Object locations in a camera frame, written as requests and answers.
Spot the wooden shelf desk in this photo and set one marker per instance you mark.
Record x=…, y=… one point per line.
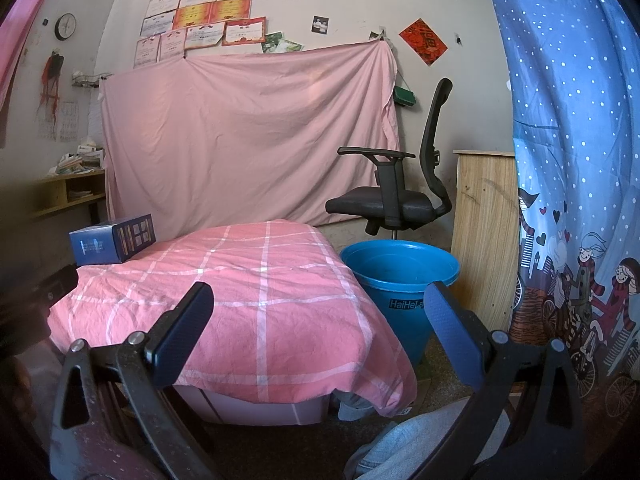
x=55, y=195

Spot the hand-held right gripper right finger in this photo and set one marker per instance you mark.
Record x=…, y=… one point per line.
x=452, y=332

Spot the person's right leg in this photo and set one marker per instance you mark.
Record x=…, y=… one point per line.
x=410, y=440

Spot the blue cardboard box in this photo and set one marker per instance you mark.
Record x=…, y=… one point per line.
x=100, y=245

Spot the round wall clock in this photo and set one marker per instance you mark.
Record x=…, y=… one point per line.
x=65, y=26

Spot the black and white photo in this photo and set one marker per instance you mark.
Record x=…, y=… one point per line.
x=320, y=25

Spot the pink hanging sheet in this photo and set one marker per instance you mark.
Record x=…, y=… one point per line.
x=250, y=140

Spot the pink table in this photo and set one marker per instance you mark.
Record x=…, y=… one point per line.
x=250, y=407

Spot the group of wall certificates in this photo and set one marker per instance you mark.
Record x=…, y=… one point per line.
x=215, y=15

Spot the green wall photos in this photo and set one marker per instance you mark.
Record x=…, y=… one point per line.
x=280, y=44

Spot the stack of papers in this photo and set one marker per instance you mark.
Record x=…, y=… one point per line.
x=75, y=162

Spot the cardboard piece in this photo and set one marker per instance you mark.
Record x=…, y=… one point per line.
x=415, y=400

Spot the pink checked tablecloth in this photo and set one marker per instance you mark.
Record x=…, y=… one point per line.
x=275, y=310

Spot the wooden cabinet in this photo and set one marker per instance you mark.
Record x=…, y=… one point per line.
x=485, y=235

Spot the black office chair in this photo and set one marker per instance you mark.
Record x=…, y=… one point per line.
x=435, y=160

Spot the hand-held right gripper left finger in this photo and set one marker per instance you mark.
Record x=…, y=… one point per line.
x=182, y=332

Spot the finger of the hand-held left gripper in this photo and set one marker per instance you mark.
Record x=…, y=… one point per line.
x=57, y=282

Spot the books in shelf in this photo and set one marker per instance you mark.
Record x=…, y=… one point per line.
x=80, y=194

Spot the blue plastic bin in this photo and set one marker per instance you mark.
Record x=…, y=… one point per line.
x=395, y=270

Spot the red tassel ornament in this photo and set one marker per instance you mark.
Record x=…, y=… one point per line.
x=51, y=75

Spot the blue printed curtain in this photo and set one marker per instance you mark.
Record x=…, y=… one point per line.
x=575, y=135

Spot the wall calendar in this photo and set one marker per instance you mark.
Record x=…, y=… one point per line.
x=67, y=122

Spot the red diamond wall poster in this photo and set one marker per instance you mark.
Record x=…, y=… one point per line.
x=423, y=41

